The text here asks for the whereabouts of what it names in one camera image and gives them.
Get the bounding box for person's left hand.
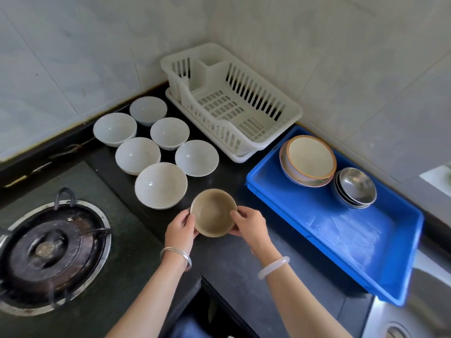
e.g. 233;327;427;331
164;208;200;258

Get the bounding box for person's right hand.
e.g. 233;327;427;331
228;206;272;258

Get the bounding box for beige ceramic bowl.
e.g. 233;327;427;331
190;188;238;238

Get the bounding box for person's right forearm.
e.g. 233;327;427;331
253;244;354;338

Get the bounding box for person's left forearm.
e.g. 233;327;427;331
105;250;192;338

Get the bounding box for group of white bowls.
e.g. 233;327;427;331
93;96;220;210

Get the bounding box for white jade bangle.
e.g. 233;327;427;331
257;256;290;280

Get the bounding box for black gas stove top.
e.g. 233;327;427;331
0;161;202;338

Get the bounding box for brown-rimmed cream bowl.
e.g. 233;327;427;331
279;138;334;188
286;135;337;181

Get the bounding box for stainless steel bowl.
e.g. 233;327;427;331
335;171;373;208
338;168;377;205
333;174;370;210

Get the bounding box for blue trousers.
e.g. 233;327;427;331
168;306;244;338

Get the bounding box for white plastic dish rack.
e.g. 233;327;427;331
161;42;303;157

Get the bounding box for blue plastic crate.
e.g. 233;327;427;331
245;125;425;307

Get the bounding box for black pan support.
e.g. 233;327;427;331
0;187;112;310

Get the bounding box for stainless steel sink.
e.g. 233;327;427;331
362;239;451;338

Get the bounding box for silver bracelet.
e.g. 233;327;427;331
160;246;192;272

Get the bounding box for gas burner with steel ring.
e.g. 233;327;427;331
0;200;113;316

